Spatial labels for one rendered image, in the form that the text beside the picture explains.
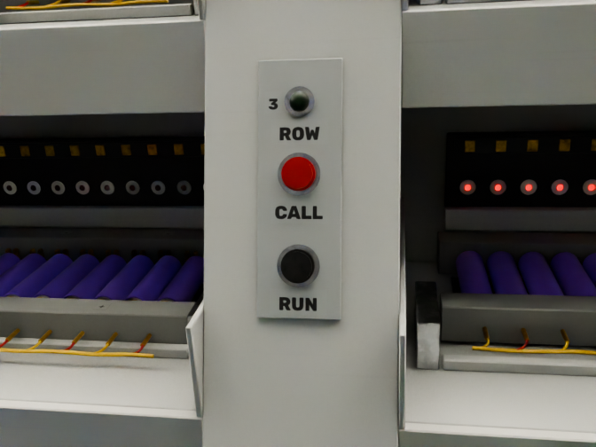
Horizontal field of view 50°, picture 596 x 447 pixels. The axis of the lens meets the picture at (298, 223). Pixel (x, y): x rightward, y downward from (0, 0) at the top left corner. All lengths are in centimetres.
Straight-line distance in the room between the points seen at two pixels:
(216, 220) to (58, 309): 13
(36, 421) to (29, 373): 4
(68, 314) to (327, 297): 16
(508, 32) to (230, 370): 20
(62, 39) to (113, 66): 3
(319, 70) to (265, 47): 3
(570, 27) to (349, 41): 10
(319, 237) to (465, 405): 11
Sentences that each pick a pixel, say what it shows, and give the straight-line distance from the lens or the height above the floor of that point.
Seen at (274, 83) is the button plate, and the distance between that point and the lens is 31.
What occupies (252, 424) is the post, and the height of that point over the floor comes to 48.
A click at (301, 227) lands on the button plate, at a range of 30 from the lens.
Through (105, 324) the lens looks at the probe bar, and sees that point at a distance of 39.
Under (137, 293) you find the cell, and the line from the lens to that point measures 41.
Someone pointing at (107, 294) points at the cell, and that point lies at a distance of 42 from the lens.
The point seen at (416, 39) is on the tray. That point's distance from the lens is 31.
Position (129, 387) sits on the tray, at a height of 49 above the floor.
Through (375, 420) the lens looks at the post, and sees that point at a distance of 31.
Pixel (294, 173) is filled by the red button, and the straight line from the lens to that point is 30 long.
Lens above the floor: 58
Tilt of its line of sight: level
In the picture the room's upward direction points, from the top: straight up
